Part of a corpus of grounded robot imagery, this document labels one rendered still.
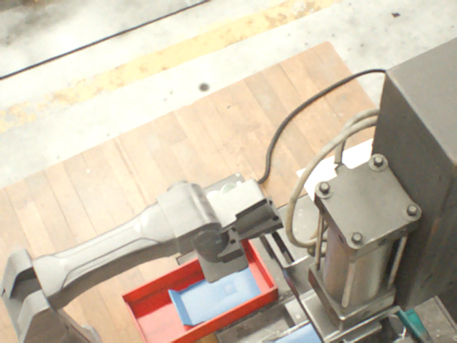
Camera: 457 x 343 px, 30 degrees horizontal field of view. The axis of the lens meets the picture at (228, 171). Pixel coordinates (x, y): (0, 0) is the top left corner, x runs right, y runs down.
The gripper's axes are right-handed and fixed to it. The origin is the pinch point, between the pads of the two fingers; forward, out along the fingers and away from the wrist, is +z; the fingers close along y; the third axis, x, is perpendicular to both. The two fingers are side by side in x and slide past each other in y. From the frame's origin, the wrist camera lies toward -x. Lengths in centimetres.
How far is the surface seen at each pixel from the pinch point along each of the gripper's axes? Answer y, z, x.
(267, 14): 106, 136, -33
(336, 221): -11.3, -41.1, -16.3
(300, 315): -11.8, 11.1, -7.1
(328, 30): 92, 136, -50
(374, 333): -20.7, -4.6, -16.6
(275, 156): 20.8, 26.2, -14.0
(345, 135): -2.3, -40.6, -21.2
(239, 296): -3.5, 18.7, 1.9
